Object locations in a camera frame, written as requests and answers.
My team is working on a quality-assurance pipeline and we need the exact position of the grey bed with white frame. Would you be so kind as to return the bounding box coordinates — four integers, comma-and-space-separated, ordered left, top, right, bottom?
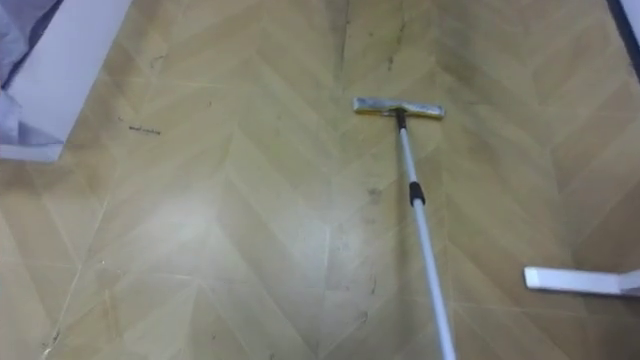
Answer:
0, 0, 134, 164

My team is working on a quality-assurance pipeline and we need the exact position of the white furniture foot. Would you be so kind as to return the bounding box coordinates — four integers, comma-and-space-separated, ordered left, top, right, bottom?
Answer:
523, 266, 640, 298

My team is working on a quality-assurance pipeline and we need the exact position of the white furniture with dark edge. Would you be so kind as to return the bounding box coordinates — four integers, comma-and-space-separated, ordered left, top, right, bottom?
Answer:
606, 0, 640, 82

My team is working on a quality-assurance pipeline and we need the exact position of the mop with silver pole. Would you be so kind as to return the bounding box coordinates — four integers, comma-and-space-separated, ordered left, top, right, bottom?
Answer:
352, 96, 458, 360

